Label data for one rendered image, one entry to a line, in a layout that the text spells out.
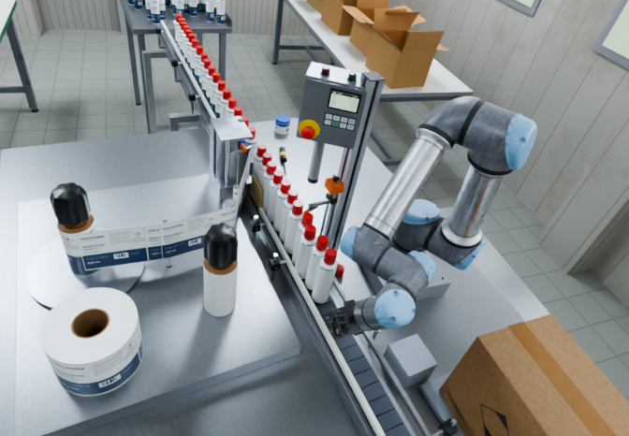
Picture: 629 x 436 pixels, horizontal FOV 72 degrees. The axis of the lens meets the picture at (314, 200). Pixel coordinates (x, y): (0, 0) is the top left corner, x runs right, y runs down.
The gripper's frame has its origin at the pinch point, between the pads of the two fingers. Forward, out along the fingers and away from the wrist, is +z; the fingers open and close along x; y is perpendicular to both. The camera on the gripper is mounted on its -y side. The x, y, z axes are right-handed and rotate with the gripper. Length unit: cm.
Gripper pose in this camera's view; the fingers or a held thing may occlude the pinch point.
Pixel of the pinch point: (341, 320)
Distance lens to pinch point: 125.5
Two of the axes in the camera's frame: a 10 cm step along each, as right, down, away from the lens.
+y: -8.9, 1.8, -4.2
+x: 2.9, 9.3, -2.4
